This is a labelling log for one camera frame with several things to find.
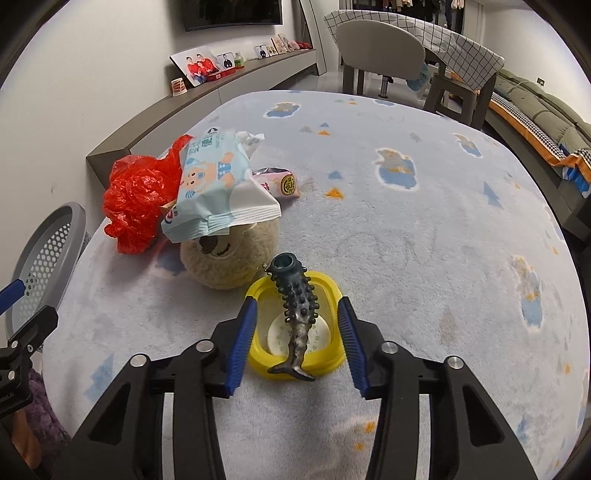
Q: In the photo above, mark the orange checked sofa cover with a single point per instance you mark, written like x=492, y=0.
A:
x=531, y=129

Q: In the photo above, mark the light blue printed blanket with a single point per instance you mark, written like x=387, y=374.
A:
x=415, y=277

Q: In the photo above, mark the white leaning board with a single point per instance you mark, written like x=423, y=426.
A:
x=318, y=37

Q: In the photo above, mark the dark spiked fish toy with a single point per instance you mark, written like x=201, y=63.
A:
x=295, y=300

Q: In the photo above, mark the blue plastic bag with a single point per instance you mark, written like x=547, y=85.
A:
x=418, y=78

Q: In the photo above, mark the red plastic bag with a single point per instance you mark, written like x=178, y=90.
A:
x=134, y=194

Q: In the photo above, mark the small red white card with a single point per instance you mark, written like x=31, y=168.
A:
x=179, y=86

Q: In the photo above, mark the table with checked tablecloth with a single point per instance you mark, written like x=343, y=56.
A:
x=461, y=50

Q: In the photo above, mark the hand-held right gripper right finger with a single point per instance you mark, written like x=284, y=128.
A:
x=353, y=341

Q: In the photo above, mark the beige plush bear toy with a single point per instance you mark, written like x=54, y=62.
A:
x=231, y=265

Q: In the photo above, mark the small green bottle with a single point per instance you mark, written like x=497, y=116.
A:
x=238, y=61

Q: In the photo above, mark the person's left forearm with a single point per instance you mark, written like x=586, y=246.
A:
x=44, y=401

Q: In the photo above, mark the grey perforated waste basket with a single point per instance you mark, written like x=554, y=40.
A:
x=46, y=249

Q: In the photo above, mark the small portrait photo frame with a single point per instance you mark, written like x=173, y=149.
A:
x=225, y=60

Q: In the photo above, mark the grey dining chair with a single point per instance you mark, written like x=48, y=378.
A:
x=378, y=46

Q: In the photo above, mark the black wall television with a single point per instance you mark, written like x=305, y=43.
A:
x=231, y=11

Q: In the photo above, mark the large family photo print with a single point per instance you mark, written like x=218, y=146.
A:
x=196, y=64

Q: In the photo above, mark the dark grey stool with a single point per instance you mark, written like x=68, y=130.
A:
x=457, y=99

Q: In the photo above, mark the small dark photo frame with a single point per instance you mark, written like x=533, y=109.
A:
x=261, y=50

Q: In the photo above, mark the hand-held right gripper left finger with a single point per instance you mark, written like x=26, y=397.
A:
x=240, y=341

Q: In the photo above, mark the light blue wet wipes pack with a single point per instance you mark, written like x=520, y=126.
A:
x=212, y=184

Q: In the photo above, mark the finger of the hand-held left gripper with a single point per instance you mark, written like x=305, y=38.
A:
x=11, y=295

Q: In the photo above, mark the grey wall shelf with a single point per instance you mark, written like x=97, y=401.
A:
x=152, y=124

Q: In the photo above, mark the flat red box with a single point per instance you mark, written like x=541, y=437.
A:
x=220, y=75

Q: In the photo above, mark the yellow plastic dish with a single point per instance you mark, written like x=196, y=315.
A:
x=259, y=295

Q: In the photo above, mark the pink snack wrapper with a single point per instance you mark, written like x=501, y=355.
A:
x=281, y=182

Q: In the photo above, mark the pink photo frames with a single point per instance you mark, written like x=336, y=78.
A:
x=284, y=44

